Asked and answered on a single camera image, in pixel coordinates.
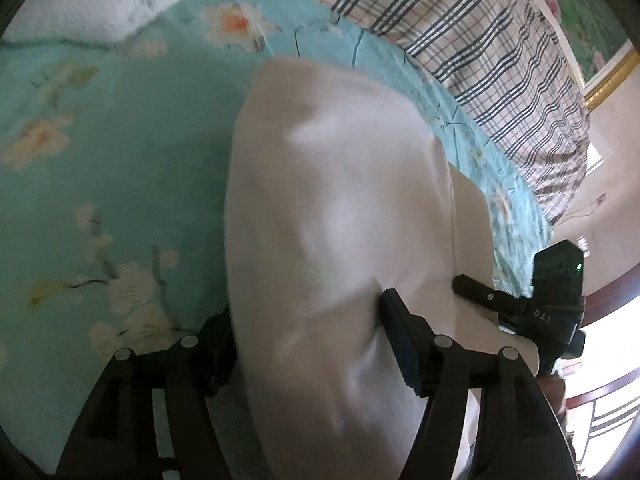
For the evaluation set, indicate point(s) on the gold framed wall painting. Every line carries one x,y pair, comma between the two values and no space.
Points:
585,25

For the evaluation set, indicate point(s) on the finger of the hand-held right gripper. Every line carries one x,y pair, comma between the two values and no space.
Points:
480,294

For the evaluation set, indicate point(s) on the plaid quilt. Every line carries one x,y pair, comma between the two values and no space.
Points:
475,45

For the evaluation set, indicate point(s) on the brown wooden frame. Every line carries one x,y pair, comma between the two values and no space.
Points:
612,302

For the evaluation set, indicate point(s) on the teal floral bedsheet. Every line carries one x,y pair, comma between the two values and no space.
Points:
125,160

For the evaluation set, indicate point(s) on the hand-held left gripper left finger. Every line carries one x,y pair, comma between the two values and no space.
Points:
192,390

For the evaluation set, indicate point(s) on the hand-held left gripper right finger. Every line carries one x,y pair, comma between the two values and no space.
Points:
400,340

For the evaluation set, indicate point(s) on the white zip hoodie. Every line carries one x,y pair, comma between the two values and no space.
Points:
330,240

